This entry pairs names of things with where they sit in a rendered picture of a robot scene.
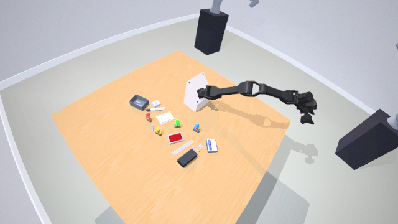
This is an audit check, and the yellow rubber stamp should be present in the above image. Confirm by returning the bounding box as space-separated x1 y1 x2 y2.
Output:
155 127 162 136

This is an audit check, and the blue-topped wooden stamp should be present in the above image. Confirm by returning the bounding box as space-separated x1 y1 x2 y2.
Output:
193 124 200 133

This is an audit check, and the red ink pad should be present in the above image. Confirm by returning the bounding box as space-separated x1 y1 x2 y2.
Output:
167 132 184 145

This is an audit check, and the red-handled rubber stamp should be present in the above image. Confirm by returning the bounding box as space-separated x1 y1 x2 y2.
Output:
146 113 152 122

